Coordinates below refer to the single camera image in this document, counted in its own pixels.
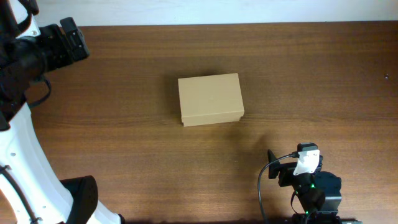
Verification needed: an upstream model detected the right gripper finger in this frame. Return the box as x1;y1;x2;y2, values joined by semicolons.
267;149;280;179
297;142;318;152

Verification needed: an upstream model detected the brown cardboard box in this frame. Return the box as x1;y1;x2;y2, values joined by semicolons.
178;73;244;127

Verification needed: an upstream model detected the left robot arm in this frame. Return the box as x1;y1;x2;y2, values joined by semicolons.
1;0;124;223

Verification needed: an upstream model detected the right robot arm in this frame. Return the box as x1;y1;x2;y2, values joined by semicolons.
264;142;343;224

